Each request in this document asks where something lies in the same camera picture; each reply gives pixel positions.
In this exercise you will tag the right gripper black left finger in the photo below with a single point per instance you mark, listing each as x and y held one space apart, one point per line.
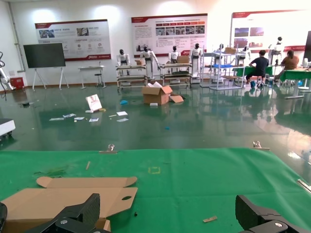
90 208

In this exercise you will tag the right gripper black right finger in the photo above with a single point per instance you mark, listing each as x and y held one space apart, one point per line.
247 213

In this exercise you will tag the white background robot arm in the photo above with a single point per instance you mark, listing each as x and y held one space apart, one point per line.
3 77

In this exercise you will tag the cardboard box with round hole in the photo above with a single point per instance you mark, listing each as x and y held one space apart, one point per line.
48 204

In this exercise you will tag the large open cardboard box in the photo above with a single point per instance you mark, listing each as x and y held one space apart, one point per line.
153 98

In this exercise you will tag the red floor box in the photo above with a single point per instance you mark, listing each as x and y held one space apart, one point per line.
16 83

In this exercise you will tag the small cardboard box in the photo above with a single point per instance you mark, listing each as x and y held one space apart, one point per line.
139 62

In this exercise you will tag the medium cardboard box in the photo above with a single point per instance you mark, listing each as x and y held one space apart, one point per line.
183 59
230 50

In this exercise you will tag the small wooden chip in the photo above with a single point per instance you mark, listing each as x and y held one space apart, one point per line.
210 219

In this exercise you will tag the thin wooden stick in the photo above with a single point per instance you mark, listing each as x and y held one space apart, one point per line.
88 165

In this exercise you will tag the green leaf scraps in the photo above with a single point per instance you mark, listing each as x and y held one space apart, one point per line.
54 171

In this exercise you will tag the green table cloth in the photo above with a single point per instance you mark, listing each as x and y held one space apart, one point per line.
194 184

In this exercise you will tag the clear plastic pouch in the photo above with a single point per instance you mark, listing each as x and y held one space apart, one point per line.
56 119
69 115
93 120
122 120
79 118

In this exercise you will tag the yellow sponge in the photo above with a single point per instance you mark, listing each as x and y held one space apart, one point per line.
102 109

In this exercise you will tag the white paper sheet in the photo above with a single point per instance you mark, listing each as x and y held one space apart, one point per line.
121 113

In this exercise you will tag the blue crumpled cover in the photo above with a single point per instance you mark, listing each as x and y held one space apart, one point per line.
124 102

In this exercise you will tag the white machine base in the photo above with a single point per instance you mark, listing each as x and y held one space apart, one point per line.
6 126

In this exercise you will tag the white foam block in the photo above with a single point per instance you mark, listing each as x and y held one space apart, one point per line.
154 104

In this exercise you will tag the dark floor object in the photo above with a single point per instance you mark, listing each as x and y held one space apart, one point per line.
25 104

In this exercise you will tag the black stool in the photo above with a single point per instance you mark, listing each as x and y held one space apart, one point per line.
98 75

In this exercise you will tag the flat cardboard piece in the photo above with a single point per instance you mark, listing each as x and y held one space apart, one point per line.
177 98

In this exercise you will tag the white round stool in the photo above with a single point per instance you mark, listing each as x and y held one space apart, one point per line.
305 88

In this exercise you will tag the white foam sheets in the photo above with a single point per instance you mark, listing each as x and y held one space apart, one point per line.
154 85

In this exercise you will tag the small white table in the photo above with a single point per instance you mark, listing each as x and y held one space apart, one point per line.
91 68

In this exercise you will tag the green covered work table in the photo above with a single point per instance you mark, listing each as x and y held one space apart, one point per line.
239 71
294 74

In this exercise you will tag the metal tube shelf rack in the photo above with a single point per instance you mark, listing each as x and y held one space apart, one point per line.
131 67
175 65

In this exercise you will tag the person in black shirt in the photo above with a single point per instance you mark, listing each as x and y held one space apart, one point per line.
260 64

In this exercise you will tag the white humanoid robot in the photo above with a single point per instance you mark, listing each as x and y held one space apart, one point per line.
220 47
174 55
277 47
147 54
243 54
196 52
123 58

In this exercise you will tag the person in brown shirt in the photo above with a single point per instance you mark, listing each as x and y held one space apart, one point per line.
290 61

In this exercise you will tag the black display on white stand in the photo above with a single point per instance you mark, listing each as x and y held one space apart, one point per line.
43 55

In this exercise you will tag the tall white shelf rack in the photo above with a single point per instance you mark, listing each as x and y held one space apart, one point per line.
222 53

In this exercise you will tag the black upright panel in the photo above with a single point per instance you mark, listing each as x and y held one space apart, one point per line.
308 46

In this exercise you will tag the red-trimmed wall poster board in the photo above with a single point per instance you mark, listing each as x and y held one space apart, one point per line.
145 31
73 34
267 24

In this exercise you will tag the white wall pipe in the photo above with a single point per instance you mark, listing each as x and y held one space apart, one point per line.
16 43

